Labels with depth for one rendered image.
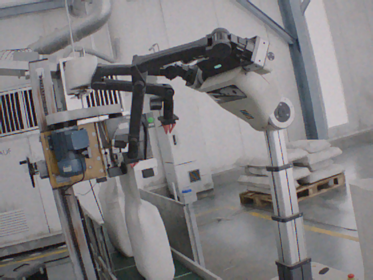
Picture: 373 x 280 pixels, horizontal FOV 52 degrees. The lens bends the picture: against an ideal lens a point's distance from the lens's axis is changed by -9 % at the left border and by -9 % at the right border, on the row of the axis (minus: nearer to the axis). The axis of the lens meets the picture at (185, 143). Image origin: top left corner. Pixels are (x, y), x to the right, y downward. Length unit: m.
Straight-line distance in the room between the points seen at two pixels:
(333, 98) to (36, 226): 6.19
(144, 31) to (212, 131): 2.02
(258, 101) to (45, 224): 3.77
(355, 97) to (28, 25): 6.62
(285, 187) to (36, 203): 3.61
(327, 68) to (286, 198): 6.74
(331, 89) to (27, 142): 6.01
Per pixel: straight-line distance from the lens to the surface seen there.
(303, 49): 7.83
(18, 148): 5.04
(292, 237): 2.08
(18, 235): 5.15
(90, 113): 2.23
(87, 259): 2.48
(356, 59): 9.33
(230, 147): 7.16
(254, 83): 1.77
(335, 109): 8.63
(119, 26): 5.71
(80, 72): 2.17
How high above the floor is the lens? 1.27
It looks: 4 degrees down
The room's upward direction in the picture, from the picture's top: 11 degrees counter-clockwise
